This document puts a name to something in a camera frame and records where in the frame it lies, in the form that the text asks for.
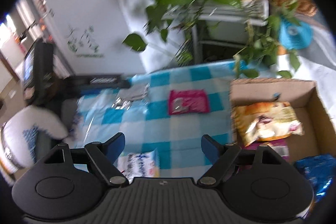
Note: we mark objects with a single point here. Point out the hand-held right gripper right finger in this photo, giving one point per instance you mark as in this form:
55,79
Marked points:
208,149

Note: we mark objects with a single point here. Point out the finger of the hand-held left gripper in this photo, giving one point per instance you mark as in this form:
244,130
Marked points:
99,83

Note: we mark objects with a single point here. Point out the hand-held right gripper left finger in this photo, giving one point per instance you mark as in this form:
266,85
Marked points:
116,146

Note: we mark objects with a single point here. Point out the orange beige bread packet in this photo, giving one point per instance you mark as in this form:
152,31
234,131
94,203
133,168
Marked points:
267,119

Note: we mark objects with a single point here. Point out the purple snack packet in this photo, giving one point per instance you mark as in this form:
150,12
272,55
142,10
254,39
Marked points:
278,146

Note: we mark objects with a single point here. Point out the brown cardboard box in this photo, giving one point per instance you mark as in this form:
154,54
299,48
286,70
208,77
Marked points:
312,119

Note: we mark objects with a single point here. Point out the white blue snack packet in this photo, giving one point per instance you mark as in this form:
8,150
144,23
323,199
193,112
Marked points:
139,163

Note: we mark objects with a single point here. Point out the silver snack packet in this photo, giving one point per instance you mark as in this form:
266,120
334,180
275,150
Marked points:
122,103
136,91

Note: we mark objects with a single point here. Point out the blue checkered tablecloth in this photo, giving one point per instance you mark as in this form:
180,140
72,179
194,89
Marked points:
168,129

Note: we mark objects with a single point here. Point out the pink snack packet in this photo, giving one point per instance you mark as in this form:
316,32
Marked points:
190,102

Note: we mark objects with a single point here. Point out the white refrigerator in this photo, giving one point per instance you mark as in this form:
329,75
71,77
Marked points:
86,24

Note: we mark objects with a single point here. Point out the white cloth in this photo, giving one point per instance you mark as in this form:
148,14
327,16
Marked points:
136,22

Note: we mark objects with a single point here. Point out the grey metal rack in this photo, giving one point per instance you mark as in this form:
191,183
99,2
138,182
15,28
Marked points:
225,27

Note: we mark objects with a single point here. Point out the blue round object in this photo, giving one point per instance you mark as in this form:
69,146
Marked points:
295,35

